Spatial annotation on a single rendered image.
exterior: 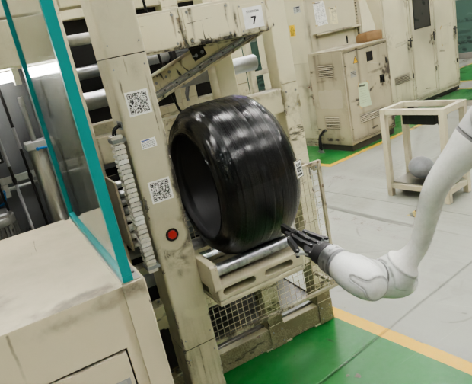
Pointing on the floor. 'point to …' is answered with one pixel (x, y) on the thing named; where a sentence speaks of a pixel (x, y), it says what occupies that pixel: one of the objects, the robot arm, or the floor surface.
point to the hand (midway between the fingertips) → (288, 231)
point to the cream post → (103, 27)
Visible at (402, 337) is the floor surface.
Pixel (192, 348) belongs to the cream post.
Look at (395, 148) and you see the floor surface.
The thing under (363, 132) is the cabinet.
